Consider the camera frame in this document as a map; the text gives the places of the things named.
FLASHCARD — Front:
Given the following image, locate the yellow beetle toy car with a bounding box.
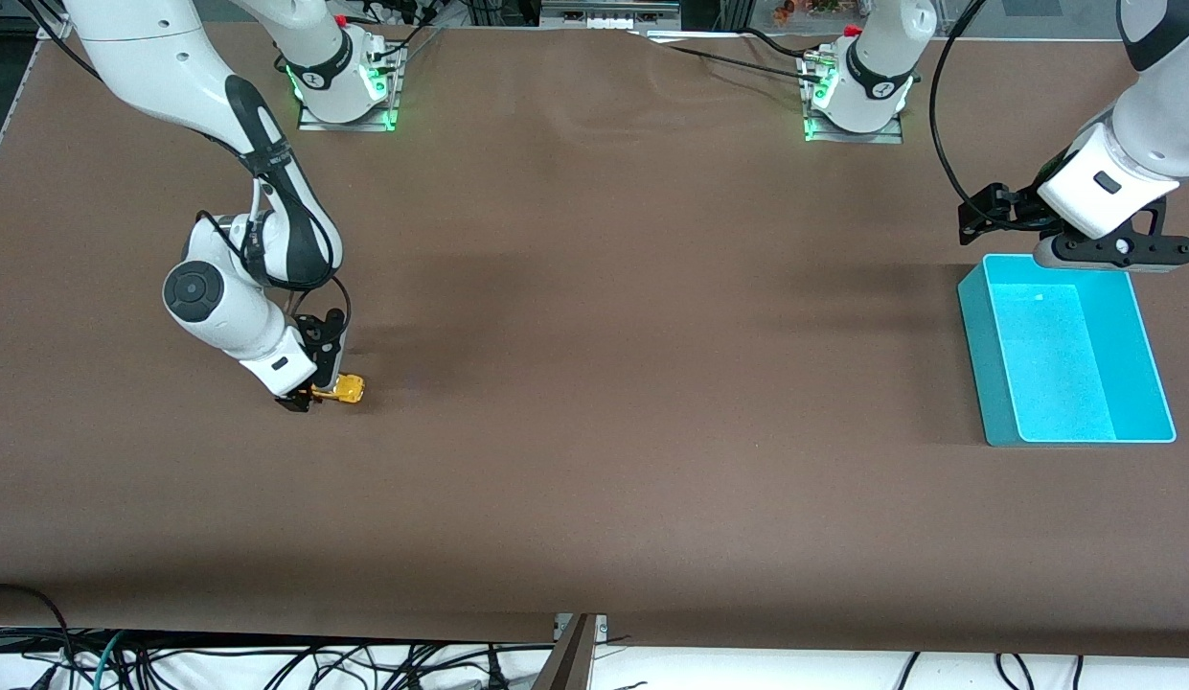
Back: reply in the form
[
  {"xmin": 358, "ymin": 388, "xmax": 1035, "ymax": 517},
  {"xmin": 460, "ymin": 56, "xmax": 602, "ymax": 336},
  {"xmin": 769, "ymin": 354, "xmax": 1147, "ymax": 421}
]
[{"xmin": 312, "ymin": 375, "xmax": 368, "ymax": 406}]

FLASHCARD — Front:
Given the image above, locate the teal plastic bin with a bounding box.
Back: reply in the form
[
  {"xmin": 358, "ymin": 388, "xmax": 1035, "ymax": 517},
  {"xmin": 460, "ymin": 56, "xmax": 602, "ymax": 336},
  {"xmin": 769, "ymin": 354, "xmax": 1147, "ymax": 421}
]
[{"xmin": 956, "ymin": 253, "xmax": 1178, "ymax": 448}]

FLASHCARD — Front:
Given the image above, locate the brown table cover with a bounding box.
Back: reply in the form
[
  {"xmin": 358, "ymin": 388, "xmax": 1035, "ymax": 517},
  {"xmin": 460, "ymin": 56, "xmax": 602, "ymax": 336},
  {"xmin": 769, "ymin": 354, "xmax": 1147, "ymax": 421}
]
[{"xmin": 0, "ymin": 21, "xmax": 1189, "ymax": 660}]

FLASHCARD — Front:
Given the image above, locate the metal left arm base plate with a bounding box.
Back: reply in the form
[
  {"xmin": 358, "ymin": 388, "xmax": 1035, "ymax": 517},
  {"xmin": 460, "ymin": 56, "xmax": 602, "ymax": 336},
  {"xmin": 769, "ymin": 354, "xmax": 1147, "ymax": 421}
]
[{"xmin": 803, "ymin": 53, "xmax": 906, "ymax": 145}]

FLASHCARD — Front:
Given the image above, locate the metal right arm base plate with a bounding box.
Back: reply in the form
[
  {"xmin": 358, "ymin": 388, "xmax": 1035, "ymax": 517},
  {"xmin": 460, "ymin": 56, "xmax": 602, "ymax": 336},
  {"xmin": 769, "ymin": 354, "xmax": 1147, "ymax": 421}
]
[{"xmin": 297, "ymin": 43, "xmax": 401, "ymax": 133}]

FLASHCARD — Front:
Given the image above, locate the teal floor cable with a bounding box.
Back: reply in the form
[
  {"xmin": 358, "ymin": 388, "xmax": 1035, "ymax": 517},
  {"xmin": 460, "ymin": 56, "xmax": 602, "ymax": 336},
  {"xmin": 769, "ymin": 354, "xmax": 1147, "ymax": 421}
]
[{"xmin": 91, "ymin": 631, "xmax": 127, "ymax": 690}]

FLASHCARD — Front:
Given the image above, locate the black looped floor cable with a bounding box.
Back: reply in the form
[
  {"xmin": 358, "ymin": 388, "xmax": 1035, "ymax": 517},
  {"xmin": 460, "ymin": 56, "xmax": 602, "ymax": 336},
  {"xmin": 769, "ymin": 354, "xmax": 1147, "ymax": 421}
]
[{"xmin": 0, "ymin": 583, "xmax": 78, "ymax": 672}]

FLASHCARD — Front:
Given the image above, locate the black base signal cable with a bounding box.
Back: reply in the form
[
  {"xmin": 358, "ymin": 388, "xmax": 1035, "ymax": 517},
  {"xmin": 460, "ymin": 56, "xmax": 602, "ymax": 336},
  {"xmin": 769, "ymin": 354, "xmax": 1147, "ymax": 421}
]
[{"xmin": 359, "ymin": 0, "xmax": 446, "ymax": 73}]

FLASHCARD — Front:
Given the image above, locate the grey metal table bracket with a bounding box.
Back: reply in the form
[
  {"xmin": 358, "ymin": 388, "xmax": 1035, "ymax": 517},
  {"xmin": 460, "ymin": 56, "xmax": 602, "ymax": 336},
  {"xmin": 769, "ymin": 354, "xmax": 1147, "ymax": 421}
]
[{"xmin": 532, "ymin": 613, "xmax": 609, "ymax": 690}]

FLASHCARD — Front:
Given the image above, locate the black base power cable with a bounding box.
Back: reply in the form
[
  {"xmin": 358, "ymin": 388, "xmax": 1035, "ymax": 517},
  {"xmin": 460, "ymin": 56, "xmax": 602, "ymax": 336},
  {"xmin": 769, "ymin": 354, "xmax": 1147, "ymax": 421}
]
[{"xmin": 632, "ymin": 27, "xmax": 825, "ymax": 82}]

